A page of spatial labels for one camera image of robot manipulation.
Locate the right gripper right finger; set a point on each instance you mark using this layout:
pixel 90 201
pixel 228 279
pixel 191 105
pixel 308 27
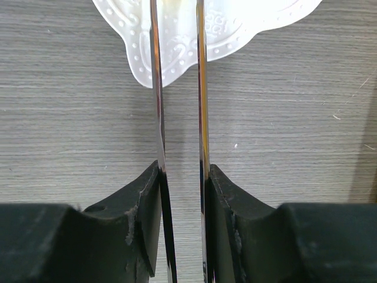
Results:
pixel 250 241

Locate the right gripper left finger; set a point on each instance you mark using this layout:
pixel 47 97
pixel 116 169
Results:
pixel 113 240

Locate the white three-tier stand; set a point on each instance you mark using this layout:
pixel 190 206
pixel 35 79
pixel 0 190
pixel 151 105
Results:
pixel 229 26

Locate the metal serving tongs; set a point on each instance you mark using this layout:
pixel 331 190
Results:
pixel 208 271

